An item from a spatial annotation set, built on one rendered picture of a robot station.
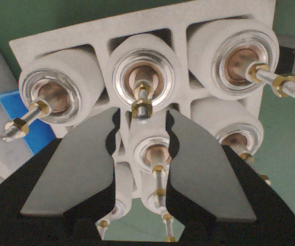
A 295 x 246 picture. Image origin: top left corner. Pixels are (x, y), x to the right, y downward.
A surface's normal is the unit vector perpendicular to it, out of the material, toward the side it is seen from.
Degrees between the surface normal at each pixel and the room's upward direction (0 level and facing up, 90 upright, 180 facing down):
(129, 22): 0
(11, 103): 88
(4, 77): 90
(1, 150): 90
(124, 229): 0
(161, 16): 0
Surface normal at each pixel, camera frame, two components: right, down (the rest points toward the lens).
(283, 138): 0.00, 0.51
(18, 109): 0.99, -0.13
